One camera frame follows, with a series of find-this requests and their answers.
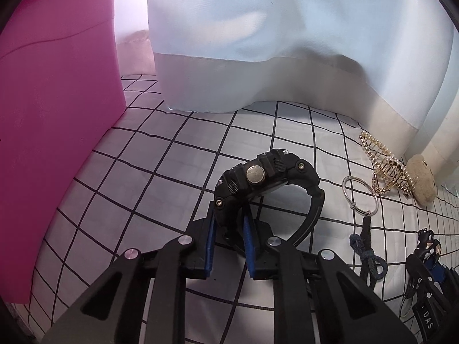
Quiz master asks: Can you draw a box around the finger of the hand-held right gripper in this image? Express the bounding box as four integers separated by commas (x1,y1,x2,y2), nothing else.
432,263,456,291
407,254,437,302

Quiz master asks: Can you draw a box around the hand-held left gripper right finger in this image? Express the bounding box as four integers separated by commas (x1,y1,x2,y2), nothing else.
242,204,419,344

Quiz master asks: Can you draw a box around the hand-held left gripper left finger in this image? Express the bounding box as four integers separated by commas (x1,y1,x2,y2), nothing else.
41,204,217,344

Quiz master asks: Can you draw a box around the black wrist watch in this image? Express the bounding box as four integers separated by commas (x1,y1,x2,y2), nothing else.
214,148,326,255

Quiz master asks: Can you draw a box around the pink plastic bin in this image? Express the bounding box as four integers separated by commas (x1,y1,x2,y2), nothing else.
0,0,126,305

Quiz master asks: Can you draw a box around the black grid white cloth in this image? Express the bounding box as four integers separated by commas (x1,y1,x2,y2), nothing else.
29,73,459,344

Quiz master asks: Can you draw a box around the beige plush charm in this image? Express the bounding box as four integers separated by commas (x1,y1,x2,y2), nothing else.
406,154,437,207

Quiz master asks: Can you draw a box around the gold pearl hair claw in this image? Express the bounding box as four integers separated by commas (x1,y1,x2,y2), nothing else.
359,131,420,199

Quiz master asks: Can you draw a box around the light blue curtain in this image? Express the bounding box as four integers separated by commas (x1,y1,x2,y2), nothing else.
146,0,381,116

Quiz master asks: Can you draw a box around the white pleated curtain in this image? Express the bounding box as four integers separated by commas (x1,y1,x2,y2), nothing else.
280,0,459,201

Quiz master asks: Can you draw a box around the black bow hair tie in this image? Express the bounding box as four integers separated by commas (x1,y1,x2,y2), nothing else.
349,214,388,289

